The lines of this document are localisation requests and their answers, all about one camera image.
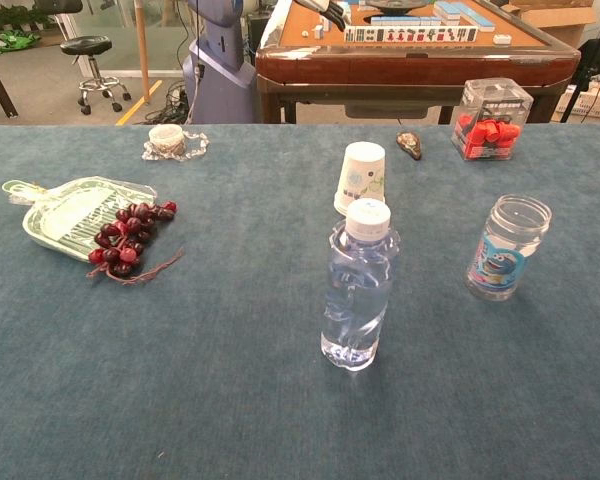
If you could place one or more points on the transparent cup with cartoon label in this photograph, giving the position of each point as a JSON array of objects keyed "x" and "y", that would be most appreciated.
[{"x": 505, "y": 250}]

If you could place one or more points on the upturned white paper cup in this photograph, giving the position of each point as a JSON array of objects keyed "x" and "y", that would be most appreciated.
[{"x": 362, "y": 170}]

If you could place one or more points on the clear water bottle white cap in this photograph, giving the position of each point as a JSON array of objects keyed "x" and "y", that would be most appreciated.
[{"x": 355, "y": 300}]

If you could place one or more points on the brown oval shell ornament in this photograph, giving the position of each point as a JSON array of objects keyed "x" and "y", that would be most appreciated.
[{"x": 410, "y": 145}]

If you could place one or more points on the blue felt table cover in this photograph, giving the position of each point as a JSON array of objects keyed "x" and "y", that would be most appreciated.
[{"x": 180, "y": 350}]

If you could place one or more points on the dark red grape bunch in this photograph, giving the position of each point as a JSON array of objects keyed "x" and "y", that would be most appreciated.
[{"x": 130, "y": 232}]

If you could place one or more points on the brown mahjong table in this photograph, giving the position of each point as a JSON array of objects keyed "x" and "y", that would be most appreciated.
[{"x": 405, "y": 67}]

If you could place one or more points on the clear box with red caps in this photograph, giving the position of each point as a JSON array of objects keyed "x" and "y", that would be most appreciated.
[{"x": 490, "y": 130}]

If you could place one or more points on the row of face-up mahjong tiles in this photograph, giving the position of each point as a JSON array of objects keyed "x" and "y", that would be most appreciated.
[{"x": 410, "y": 34}]

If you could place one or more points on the pale green plastic dustpan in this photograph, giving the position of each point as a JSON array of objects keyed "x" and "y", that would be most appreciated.
[{"x": 62, "y": 220}]

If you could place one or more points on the wooden pole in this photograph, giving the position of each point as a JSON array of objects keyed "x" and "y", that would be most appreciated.
[{"x": 142, "y": 50}]

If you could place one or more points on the stacked blue mahjong tiles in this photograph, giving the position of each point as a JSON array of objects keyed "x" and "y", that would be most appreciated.
[{"x": 460, "y": 14}]

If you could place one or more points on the single white mahjong tile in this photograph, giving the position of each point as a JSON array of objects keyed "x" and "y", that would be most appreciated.
[{"x": 502, "y": 40}]

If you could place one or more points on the black round stool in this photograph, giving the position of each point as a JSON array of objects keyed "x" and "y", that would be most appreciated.
[{"x": 87, "y": 46}]

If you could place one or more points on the black tripod stand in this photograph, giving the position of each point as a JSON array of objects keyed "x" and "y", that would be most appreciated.
[{"x": 582, "y": 80}]

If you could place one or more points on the white plastic crate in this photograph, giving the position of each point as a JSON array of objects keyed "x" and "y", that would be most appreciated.
[{"x": 595, "y": 102}]

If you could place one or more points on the cardboard box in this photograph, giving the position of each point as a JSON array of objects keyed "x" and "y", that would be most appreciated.
[{"x": 550, "y": 22}]

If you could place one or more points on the green plant heap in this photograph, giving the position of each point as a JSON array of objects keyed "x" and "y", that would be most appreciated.
[{"x": 15, "y": 30}]

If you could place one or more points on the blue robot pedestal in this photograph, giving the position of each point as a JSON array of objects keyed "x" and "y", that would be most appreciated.
[{"x": 220, "y": 80}]

